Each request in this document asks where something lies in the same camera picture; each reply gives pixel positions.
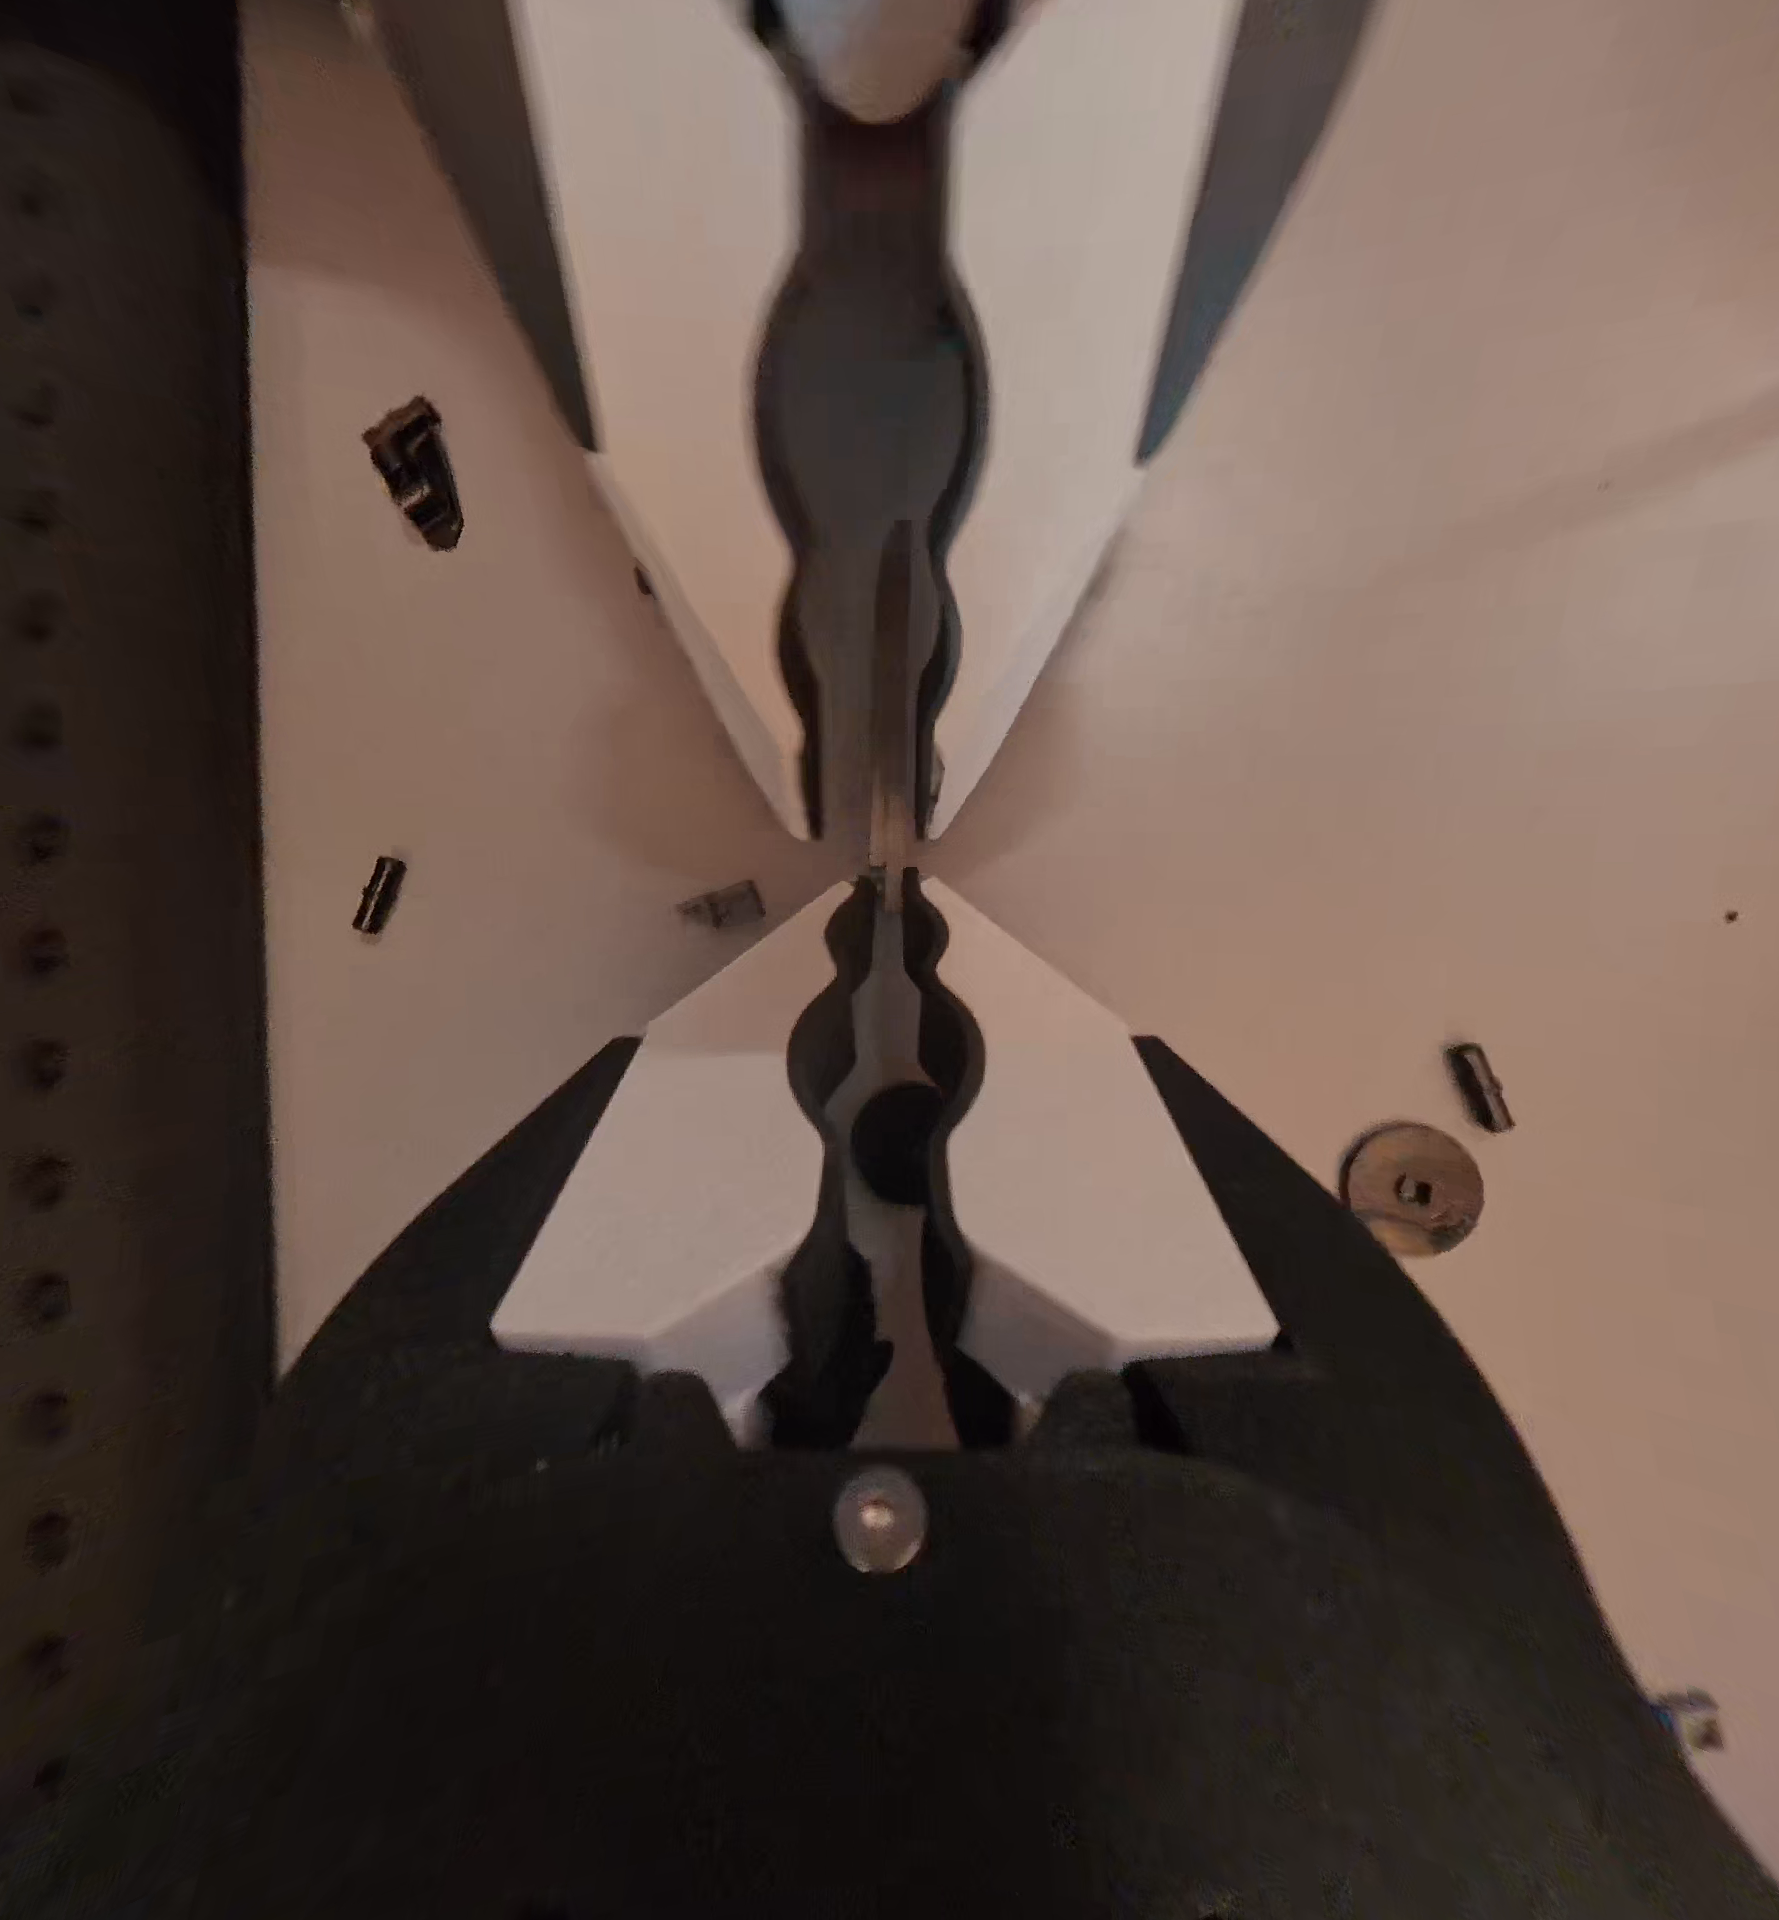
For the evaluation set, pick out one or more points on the small grey lego brick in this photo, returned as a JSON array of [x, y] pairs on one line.
[[1699, 1726]]

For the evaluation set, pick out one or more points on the black lego pin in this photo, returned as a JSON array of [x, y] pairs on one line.
[[1483, 1088], [379, 896]]

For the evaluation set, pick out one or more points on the grey lego bracket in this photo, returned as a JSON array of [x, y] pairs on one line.
[[722, 903]]

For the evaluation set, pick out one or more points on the black lego disc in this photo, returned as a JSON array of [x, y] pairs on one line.
[[1415, 1185]]

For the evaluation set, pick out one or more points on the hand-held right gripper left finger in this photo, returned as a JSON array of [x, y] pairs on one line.
[[665, 1198]]

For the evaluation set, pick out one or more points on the black connector bottom right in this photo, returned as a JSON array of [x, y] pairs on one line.
[[416, 472]]

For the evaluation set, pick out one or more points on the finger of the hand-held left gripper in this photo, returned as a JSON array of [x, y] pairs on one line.
[[649, 299], [1085, 299]]

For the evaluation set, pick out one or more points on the black lego wheel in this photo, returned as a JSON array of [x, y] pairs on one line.
[[896, 1143]]

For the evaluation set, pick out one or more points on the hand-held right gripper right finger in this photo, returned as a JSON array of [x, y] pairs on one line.
[[1113, 1198]]

